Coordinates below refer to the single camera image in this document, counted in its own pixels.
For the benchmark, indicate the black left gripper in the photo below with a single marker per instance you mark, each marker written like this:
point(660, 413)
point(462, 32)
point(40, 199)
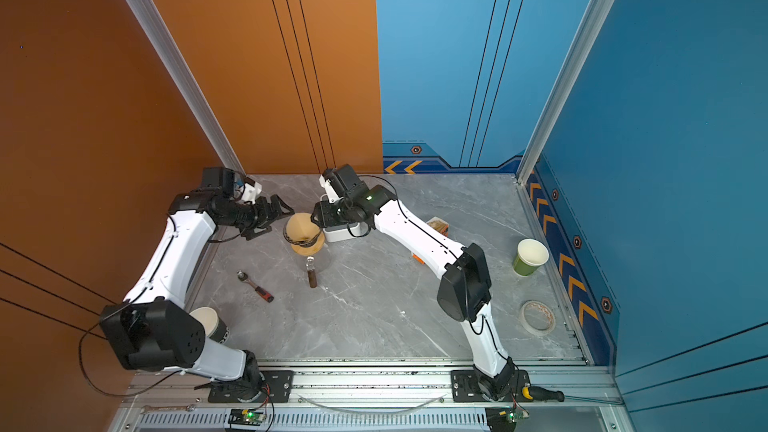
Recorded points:
point(251, 233)

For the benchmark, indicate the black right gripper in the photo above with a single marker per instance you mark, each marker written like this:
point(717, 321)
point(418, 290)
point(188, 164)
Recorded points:
point(323, 210)

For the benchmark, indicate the brown paper coffee filter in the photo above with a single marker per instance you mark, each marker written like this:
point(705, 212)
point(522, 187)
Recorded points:
point(300, 226)

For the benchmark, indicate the clear glass dripper cone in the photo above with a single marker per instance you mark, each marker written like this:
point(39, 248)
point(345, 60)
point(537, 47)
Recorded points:
point(304, 243)

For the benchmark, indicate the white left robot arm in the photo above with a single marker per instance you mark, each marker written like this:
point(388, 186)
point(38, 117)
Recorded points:
point(151, 329)

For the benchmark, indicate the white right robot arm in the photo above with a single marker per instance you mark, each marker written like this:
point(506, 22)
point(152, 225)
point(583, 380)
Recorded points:
point(464, 291)

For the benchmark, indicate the white grey tissue box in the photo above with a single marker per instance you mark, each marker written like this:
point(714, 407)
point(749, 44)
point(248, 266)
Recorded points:
point(339, 233)

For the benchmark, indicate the black paper cup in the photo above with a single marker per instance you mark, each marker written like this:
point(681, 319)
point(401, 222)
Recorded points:
point(214, 326)

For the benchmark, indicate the left green circuit board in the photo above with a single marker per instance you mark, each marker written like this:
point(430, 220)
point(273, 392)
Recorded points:
point(246, 417)

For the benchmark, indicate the green circuit board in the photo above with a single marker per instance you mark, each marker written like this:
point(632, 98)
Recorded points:
point(246, 417)
point(504, 420)

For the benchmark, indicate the green paper cup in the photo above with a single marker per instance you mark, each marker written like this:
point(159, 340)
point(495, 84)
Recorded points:
point(530, 255)

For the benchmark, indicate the right green circuit board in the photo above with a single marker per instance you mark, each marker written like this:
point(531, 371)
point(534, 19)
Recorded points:
point(504, 420)

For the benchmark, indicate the black yellow screwdriver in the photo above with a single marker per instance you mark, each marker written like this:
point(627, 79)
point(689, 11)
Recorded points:
point(539, 394)

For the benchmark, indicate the red handled ratchet wrench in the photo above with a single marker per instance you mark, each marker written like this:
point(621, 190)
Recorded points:
point(260, 291)

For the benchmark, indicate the aluminium front rail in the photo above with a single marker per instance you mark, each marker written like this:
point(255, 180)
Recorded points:
point(393, 395)

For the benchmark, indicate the aluminium corner post left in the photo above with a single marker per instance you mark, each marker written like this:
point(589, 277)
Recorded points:
point(153, 25)

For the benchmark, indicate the aluminium corner post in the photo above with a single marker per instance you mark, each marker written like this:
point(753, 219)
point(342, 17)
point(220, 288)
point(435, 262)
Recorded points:
point(583, 41)
point(153, 25)

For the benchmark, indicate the aluminium corner post right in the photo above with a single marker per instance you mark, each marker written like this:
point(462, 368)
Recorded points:
point(583, 41)

